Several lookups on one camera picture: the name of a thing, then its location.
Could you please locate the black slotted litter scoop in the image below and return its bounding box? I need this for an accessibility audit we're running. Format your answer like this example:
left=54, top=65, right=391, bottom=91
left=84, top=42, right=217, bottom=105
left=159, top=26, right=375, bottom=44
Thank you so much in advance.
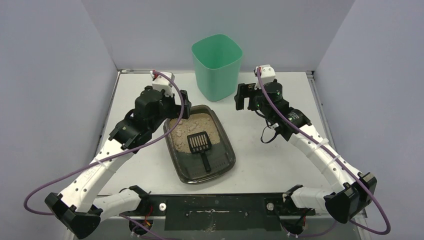
left=187, top=131, right=212, bottom=173

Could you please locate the dark plastic litter tray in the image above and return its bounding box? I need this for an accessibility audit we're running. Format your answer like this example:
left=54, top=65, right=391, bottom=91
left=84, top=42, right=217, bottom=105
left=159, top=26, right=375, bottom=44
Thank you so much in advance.
left=165, top=104, right=236, bottom=184

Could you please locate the green plastic bin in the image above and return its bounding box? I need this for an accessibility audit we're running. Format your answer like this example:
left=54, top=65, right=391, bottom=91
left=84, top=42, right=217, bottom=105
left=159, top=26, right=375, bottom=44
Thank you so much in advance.
left=191, top=34, right=243, bottom=102

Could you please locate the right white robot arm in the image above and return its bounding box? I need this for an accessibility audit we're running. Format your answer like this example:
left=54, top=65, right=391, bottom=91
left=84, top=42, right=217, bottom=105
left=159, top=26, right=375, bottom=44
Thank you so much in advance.
left=234, top=81, right=377, bottom=224

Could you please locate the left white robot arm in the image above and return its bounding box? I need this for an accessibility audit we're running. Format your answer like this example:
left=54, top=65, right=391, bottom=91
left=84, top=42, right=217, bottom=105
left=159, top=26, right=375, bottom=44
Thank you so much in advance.
left=44, top=86, right=191, bottom=240

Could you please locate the beige cat litter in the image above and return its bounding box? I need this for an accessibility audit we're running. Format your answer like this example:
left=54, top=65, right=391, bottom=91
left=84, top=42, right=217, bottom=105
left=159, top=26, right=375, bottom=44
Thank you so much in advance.
left=171, top=113, right=221, bottom=154

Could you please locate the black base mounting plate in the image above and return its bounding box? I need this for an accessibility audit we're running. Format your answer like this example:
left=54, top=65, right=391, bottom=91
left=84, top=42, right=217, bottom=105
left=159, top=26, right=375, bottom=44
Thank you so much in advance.
left=128, top=193, right=316, bottom=231

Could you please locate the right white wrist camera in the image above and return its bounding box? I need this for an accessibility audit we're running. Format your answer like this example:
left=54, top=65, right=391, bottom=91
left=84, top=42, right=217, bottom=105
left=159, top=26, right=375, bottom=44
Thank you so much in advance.
left=255, top=64, right=276, bottom=84

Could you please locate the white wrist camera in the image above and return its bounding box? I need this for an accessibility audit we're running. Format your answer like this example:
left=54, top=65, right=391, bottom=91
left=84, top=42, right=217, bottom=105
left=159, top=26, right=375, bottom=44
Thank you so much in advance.
left=150, top=70, right=175, bottom=97
left=255, top=64, right=276, bottom=84

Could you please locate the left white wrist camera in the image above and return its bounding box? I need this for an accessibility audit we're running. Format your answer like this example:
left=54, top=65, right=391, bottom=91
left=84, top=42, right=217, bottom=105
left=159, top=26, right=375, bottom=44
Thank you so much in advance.
left=150, top=70, right=175, bottom=97

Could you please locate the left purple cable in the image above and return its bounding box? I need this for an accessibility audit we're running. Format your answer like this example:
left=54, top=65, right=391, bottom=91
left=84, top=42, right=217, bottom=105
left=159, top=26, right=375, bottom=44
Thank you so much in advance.
left=23, top=70, right=185, bottom=217

